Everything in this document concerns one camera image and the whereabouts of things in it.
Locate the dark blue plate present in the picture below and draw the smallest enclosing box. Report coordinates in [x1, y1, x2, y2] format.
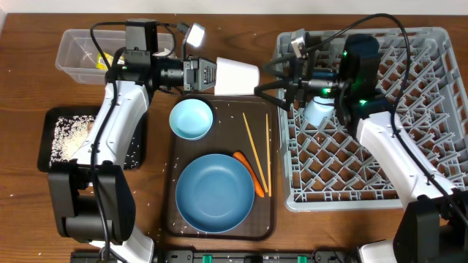
[175, 153, 255, 234]

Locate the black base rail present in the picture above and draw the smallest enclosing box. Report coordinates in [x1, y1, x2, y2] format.
[69, 249, 361, 263]

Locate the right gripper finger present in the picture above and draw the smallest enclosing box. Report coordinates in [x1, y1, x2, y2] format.
[254, 79, 293, 112]
[262, 53, 295, 79]

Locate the pink cup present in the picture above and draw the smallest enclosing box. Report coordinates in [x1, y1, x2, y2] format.
[214, 57, 260, 96]

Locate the grey dishwasher rack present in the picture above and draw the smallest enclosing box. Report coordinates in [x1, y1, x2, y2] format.
[279, 27, 467, 212]

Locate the brown serving tray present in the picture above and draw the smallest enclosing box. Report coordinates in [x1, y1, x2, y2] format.
[163, 95, 278, 241]

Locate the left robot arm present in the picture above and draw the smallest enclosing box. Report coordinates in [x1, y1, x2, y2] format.
[48, 18, 216, 262]

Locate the wooden chopstick left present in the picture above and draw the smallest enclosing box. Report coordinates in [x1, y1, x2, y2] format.
[242, 113, 269, 193]

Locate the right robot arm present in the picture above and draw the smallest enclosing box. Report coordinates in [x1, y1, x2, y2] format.
[254, 31, 467, 262]

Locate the yellow green snack wrapper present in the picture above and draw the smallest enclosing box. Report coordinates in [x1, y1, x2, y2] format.
[96, 53, 113, 70]

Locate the white rice pile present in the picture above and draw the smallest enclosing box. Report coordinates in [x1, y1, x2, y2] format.
[48, 115, 143, 171]

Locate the light blue bowl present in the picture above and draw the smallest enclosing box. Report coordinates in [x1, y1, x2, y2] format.
[169, 99, 214, 140]

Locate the clear plastic bin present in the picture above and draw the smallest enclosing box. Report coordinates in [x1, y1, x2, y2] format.
[56, 29, 174, 85]

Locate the orange carrot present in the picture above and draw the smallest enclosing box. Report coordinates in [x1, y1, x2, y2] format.
[233, 151, 265, 198]

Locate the light blue cup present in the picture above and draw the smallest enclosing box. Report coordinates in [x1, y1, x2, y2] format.
[303, 96, 334, 126]

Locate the white tissue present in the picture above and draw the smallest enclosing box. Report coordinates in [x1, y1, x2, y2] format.
[153, 48, 173, 58]

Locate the black plastic tray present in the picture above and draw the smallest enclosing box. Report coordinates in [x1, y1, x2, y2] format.
[37, 106, 147, 172]

